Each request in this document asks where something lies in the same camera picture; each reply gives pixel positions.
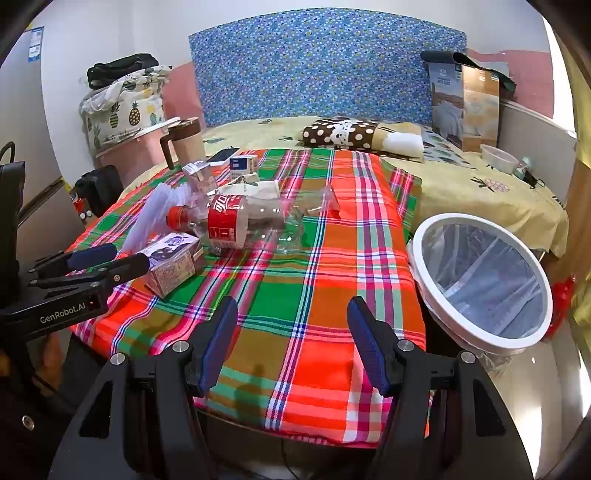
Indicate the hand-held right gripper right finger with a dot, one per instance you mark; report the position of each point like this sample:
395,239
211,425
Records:
364,341

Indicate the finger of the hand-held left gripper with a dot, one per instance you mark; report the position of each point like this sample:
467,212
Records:
124,270
90,256

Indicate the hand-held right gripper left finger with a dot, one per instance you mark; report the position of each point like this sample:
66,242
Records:
219,341

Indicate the purple milk carton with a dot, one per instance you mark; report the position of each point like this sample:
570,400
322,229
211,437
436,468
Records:
173,267

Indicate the white foam fruit net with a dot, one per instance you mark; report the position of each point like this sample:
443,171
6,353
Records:
147,212

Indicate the clear cola bottle red label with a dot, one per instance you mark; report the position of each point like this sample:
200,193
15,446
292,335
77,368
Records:
240,221

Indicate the white trash bin with bag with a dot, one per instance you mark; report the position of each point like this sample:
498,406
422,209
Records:
485,281

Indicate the black bag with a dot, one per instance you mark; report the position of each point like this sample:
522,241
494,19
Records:
99,187

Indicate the plaid cloth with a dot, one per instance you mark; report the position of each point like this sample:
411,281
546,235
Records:
300,277

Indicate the pink storage box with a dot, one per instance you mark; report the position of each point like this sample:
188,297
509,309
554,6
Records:
124,157

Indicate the clear pink box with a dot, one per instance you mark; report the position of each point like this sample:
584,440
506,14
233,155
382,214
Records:
201,177

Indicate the pink brown lidded jug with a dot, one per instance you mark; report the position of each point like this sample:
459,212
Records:
184,141

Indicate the white cookie package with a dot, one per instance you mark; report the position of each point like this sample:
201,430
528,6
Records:
249,190

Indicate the white smartphone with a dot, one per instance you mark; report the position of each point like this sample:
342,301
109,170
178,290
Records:
221,156

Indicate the pineapple print bag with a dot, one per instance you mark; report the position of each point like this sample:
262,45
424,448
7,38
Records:
122,108

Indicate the grey refrigerator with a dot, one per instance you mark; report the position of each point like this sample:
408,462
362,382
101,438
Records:
32,115

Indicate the blue and white box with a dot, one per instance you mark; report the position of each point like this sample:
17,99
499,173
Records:
242,167

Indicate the black clothes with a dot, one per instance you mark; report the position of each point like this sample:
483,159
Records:
122,69

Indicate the yellow bed sheet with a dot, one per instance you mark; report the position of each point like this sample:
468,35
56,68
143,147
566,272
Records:
485,194

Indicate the red plastic bag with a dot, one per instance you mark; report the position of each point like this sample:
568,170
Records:
561,295

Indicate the brown polka dot pillow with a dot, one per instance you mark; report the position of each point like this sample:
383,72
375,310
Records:
346,131

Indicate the white bowl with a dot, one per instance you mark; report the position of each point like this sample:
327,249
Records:
498,159

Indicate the small green bottle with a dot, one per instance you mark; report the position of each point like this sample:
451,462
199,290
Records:
524,166

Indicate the bedding package box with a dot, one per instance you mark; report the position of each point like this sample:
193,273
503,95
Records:
466,101

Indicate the white cabinet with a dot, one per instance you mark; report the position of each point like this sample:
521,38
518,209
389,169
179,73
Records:
535,134

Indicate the blue floral headboard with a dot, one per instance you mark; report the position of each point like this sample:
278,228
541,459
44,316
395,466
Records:
323,64

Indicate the dark cloth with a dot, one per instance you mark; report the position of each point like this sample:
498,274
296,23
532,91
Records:
445,57

